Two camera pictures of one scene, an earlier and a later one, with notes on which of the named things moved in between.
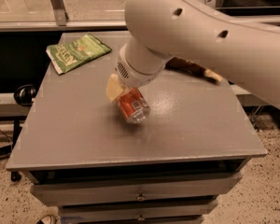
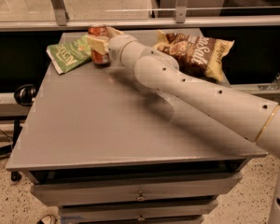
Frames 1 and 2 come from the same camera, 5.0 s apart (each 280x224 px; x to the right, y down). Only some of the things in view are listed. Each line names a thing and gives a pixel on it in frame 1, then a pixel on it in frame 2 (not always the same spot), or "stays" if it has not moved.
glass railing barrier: x=50 y=8 stays
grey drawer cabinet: x=191 y=147 stays
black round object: x=24 y=94 stays
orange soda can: x=133 y=105 → x=99 y=60
